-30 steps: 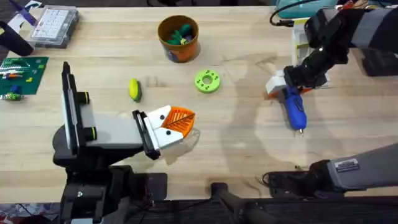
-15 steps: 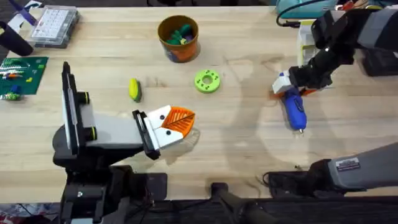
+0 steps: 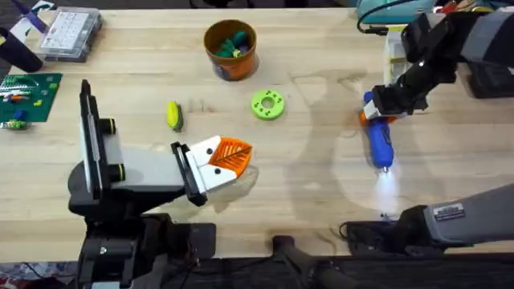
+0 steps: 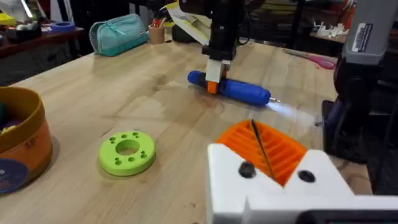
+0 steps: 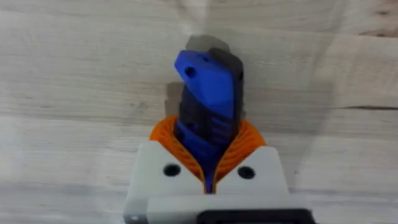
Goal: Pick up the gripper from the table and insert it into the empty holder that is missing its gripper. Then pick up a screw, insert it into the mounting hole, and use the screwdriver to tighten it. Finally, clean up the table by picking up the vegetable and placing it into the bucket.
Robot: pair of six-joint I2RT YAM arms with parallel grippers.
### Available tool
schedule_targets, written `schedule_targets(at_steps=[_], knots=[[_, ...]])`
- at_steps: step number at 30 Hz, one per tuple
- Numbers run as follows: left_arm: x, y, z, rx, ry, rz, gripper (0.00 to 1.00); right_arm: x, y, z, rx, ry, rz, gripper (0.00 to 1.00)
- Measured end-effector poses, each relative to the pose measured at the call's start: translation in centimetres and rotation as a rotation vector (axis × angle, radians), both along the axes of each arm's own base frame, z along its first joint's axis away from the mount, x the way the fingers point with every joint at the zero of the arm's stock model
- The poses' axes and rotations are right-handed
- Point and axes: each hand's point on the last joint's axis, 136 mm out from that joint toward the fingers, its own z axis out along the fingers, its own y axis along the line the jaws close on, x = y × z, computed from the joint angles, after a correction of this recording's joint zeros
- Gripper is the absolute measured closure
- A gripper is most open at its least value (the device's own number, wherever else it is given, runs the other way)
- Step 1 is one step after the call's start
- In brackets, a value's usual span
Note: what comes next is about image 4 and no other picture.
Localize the white orange left gripper left finger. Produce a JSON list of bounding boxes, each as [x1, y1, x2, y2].
[[206, 119, 285, 224]]

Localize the white orange left gripper right finger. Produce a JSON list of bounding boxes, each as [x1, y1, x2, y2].
[[251, 119, 356, 197]]

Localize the blue electric screwdriver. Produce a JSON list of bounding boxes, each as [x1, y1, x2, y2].
[[187, 70, 281, 108]]

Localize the white and yellow paper sheet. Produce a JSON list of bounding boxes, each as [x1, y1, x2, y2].
[[159, 1, 213, 47]]

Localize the brown cup with pens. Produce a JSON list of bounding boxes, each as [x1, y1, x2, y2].
[[147, 17, 167, 45]]

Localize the pink scissors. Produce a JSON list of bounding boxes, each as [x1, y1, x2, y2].
[[282, 47, 338, 70]]

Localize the green disc with holes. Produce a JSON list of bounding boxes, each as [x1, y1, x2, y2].
[[98, 130, 157, 177]]

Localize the teal zip bag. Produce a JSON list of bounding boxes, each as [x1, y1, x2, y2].
[[88, 12, 150, 58]]

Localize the heap of white toy pieces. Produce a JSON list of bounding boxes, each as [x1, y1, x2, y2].
[[312, 21, 349, 40]]

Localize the blue tape roll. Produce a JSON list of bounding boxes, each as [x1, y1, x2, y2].
[[49, 21, 76, 34]]

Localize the dark wooden side table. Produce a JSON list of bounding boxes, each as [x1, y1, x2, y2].
[[0, 26, 86, 87]]

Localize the black box of tools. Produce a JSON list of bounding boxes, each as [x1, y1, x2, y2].
[[5, 21, 42, 44]]

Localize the orange tub of toys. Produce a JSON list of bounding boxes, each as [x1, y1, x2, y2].
[[0, 86, 54, 195]]

